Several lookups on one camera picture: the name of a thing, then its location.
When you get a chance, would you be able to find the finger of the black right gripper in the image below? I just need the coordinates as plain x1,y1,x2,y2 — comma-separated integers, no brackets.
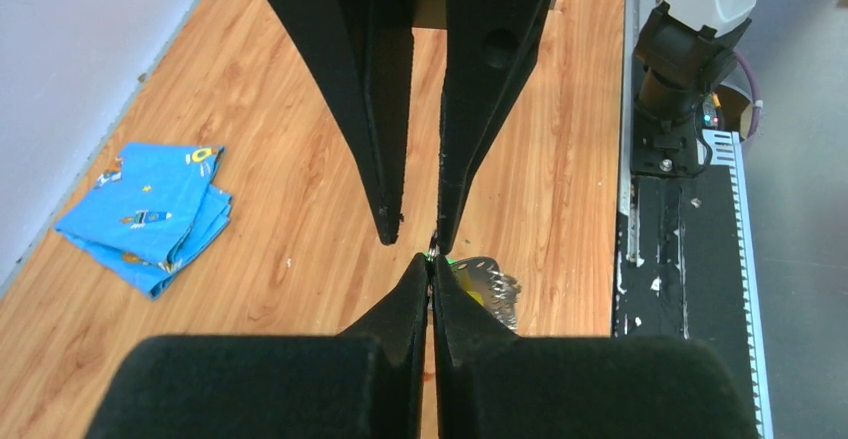
267,0,414,245
437,0,551,254

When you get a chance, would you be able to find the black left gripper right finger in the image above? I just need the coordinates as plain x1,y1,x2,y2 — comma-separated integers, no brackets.
431,257,758,438

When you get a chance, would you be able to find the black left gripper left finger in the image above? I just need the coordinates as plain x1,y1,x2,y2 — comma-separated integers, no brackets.
87,254,428,438

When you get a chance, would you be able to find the metal keyring plate with spring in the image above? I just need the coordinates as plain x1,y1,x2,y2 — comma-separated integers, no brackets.
426,232,521,341

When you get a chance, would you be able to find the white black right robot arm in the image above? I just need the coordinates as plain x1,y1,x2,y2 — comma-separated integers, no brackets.
267,0,756,253

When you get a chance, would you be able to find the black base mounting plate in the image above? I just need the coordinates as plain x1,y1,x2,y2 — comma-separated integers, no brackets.
612,129,774,438

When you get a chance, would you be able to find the blue folded cloth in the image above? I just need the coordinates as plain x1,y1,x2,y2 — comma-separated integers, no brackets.
55,142,232,299

